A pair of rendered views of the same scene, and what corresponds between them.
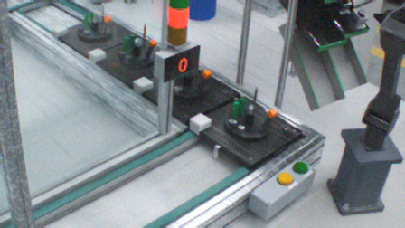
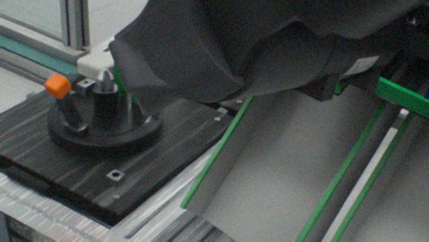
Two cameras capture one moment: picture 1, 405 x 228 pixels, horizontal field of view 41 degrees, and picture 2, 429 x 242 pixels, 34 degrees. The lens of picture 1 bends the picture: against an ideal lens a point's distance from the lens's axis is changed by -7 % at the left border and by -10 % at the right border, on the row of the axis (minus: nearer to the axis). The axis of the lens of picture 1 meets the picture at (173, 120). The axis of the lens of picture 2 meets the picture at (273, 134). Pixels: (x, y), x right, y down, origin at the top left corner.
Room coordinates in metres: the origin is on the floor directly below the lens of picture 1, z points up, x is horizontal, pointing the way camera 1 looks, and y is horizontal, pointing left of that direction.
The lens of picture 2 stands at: (1.30, -0.96, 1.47)
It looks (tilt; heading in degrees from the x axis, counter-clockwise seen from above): 34 degrees down; 70
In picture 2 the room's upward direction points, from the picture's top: 8 degrees clockwise
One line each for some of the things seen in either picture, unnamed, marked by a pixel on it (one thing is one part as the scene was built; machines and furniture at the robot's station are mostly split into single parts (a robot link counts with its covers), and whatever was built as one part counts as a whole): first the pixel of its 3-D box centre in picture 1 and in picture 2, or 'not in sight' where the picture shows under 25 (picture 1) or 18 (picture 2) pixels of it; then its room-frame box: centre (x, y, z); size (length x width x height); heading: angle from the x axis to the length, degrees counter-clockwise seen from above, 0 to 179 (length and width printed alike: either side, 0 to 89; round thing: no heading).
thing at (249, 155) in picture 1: (247, 130); (106, 132); (1.35, -0.21, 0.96); 0.24 x 0.24 x 0.02; 45
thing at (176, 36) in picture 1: (177, 33); not in sight; (1.30, 0.00, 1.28); 0.05 x 0.05 x 0.05
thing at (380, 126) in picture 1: (379, 116); not in sight; (1.19, -0.55, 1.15); 0.09 x 0.07 x 0.06; 49
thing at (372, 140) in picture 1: (374, 134); not in sight; (1.18, -0.55, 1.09); 0.07 x 0.07 x 0.06; 9
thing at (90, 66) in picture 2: (200, 124); (99, 70); (1.35, -0.08, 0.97); 0.05 x 0.05 x 0.04; 45
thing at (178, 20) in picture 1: (178, 14); not in sight; (1.30, 0.00, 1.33); 0.05 x 0.05 x 0.05
